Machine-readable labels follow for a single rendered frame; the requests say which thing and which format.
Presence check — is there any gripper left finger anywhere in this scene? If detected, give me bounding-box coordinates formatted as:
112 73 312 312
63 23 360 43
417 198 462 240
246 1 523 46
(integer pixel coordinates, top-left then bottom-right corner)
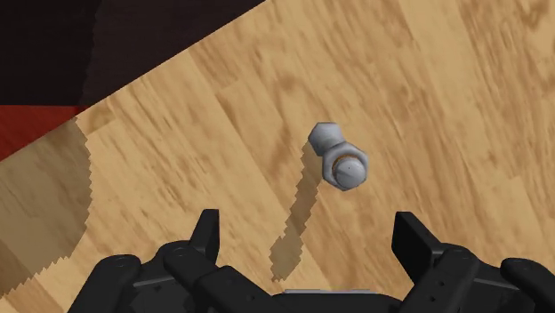
67 208 278 313

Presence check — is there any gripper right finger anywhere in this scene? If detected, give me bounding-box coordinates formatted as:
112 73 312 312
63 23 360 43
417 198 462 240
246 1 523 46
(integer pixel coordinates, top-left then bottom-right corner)
391 211 555 313

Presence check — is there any grey metal bolt with nut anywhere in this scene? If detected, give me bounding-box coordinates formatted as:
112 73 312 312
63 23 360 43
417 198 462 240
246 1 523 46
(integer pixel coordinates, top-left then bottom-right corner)
307 122 370 192

